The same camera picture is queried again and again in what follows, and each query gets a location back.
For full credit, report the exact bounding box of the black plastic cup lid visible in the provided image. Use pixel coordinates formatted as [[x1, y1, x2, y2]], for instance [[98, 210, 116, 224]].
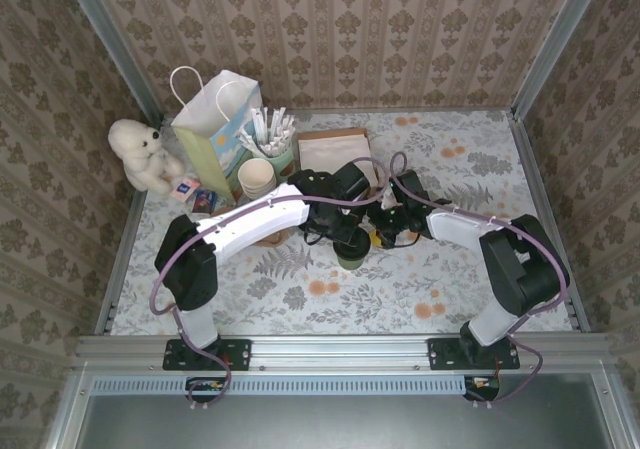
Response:
[[333, 238, 372, 265]]

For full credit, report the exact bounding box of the brown pulp cup carrier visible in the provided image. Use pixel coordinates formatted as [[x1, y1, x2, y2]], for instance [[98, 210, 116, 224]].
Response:
[[252, 224, 291, 248]]

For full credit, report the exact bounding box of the painted paper gift bag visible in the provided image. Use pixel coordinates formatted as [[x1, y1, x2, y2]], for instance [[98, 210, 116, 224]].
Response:
[[169, 65, 264, 203]]

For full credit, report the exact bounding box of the green cup holding straws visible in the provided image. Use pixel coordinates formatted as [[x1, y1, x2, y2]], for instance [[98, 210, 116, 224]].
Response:
[[259, 141, 296, 190]]

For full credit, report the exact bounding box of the brown cardboard tray box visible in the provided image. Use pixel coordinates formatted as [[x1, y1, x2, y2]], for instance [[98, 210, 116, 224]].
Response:
[[297, 127, 374, 180]]

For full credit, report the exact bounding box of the stack of green paper cups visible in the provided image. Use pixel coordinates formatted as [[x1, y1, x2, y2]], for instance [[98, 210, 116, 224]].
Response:
[[237, 158, 277, 204]]

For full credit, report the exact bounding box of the dark blue red packet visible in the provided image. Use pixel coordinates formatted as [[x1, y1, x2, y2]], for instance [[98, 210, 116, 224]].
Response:
[[192, 191, 217, 214]]

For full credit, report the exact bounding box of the pink sugar packet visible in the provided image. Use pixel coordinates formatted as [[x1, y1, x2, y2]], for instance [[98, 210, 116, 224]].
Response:
[[169, 177, 201, 203]]

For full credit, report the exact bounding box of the grey metal panel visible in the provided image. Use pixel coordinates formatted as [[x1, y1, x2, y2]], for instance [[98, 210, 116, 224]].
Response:
[[47, 363, 640, 449]]

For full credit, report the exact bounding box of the white teddy bear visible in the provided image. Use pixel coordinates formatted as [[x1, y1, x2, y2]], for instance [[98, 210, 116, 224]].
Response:
[[108, 118, 186, 195]]

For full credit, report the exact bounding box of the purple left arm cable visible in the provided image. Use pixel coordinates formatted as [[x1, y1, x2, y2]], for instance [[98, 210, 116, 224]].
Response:
[[149, 156, 389, 410]]

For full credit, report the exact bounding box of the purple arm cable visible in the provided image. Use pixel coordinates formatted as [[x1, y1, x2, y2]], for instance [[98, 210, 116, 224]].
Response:
[[149, 156, 389, 410], [389, 151, 572, 410]]

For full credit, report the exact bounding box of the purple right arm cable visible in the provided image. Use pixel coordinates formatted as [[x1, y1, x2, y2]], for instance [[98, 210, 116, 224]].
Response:
[[389, 151, 572, 410]]

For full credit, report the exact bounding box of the aluminium front rail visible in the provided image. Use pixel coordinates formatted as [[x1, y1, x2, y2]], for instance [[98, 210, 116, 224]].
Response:
[[74, 333, 617, 373]]

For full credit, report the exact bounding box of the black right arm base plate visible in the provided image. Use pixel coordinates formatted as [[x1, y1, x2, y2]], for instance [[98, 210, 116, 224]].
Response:
[[427, 337, 521, 373]]

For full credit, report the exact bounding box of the grey slotted cable duct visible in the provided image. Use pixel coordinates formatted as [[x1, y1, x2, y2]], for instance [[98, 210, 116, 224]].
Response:
[[91, 374, 469, 396]]

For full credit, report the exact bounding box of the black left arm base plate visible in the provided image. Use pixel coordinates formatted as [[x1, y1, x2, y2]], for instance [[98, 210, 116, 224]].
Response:
[[163, 337, 252, 373]]

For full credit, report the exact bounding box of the black cable connector box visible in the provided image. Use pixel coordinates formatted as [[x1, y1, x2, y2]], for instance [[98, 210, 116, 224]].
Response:
[[463, 374, 501, 403], [185, 376, 227, 404]]

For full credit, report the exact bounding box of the aluminium frame post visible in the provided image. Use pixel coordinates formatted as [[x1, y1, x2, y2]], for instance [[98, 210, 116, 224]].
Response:
[[510, 0, 611, 123], [58, 0, 166, 125]]

